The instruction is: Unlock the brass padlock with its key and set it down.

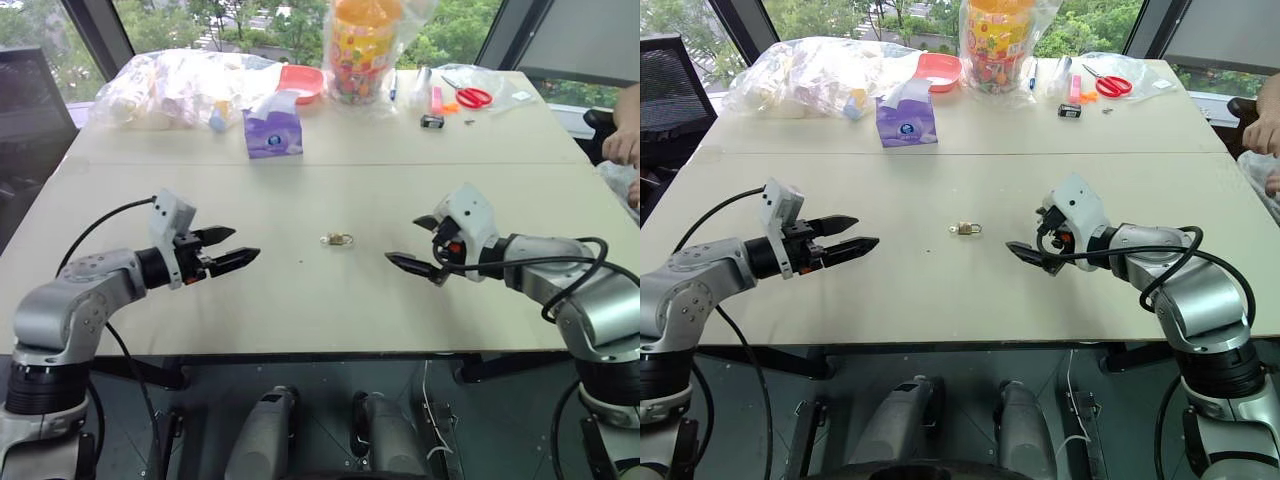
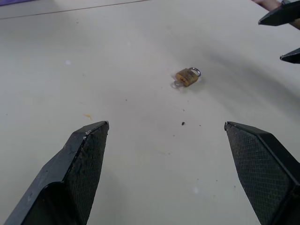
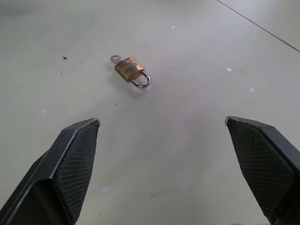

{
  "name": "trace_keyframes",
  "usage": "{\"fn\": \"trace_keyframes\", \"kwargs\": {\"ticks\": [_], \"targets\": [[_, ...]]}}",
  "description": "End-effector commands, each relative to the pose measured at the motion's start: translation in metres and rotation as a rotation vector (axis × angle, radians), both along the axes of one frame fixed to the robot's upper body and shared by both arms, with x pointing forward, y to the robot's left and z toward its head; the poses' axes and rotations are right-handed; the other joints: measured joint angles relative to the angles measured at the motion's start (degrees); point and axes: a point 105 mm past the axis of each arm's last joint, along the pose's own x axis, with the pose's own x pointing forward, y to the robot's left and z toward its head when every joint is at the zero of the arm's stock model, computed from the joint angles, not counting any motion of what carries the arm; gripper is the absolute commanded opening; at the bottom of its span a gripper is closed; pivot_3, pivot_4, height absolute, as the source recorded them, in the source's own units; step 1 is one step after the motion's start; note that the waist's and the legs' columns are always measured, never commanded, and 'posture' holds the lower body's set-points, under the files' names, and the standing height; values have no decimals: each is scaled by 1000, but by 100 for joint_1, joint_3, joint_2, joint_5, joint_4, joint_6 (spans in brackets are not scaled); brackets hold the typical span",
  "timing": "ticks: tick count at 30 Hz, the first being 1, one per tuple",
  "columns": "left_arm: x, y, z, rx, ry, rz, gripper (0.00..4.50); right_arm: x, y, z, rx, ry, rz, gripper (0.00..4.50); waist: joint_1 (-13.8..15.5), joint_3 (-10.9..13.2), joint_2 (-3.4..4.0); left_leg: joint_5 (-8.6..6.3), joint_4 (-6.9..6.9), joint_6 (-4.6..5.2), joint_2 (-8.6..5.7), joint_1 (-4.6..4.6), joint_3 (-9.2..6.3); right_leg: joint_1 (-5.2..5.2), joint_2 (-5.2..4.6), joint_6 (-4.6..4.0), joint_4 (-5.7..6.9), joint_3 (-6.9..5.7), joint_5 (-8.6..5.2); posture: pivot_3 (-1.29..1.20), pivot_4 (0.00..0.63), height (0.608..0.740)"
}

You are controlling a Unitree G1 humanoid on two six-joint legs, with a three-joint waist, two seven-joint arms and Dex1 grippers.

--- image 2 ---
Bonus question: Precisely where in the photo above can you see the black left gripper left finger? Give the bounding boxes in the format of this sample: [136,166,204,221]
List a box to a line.
[4,120,110,225]

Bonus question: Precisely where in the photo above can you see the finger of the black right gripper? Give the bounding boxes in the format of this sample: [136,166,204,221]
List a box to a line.
[279,47,300,64]
[258,3,300,27]

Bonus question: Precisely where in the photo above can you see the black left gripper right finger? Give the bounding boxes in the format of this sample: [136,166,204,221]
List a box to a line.
[224,121,300,225]

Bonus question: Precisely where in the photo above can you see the silver key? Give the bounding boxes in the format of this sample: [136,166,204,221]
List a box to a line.
[171,79,186,90]

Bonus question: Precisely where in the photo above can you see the brass padlock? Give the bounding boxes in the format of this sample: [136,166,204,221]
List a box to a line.
[175,67,202,87]

